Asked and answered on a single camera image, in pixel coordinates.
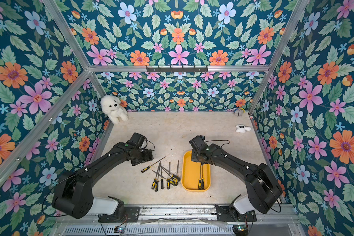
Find small white plush toy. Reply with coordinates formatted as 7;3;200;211
236;124;252;133

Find aluminium frame top bar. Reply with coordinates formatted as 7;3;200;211
89;65;270;73

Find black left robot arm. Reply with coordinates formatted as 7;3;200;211
52;133;153;219

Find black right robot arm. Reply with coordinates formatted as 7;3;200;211
189;135;283;214

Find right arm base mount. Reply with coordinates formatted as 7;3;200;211
214;194;257;223

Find black hook rail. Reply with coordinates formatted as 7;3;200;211
146;65;208;73

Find aluminium frame post left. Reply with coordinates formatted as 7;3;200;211
43;1;107;97

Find white plush bear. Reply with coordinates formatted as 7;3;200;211
100;95;128;124

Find file tool yellow black handle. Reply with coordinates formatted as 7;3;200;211
173;161;181;186
167;162;171;190
198;163;203;190
158;173;178;186
201;165;204;190
151;163;161;190
154;165;161;192
159;178;164;189
161;167;181;179
141;156;165;173

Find aluminium frame post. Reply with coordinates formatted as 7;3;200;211
248;0;310;117
43;1;107;97

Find yellow storage tray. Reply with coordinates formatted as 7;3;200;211
182;150;211;192

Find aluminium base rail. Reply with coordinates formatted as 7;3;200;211
51;204;305;236

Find aluminium frame post right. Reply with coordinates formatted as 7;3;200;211
248;0;310;117

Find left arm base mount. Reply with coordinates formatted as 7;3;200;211
98;197;140;223

